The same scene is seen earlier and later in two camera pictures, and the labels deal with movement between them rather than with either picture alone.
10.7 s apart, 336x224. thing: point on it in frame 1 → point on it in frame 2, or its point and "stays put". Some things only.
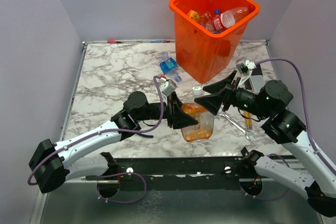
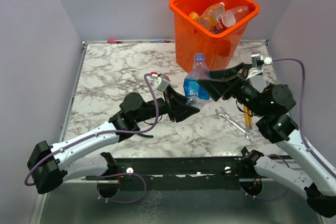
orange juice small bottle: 193,15 stays put
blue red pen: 160,41 stays put
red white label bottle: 221,21 stays put
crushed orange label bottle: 203,130 → 208,18
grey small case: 258,82 stays put
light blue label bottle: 169,66 → 196,95
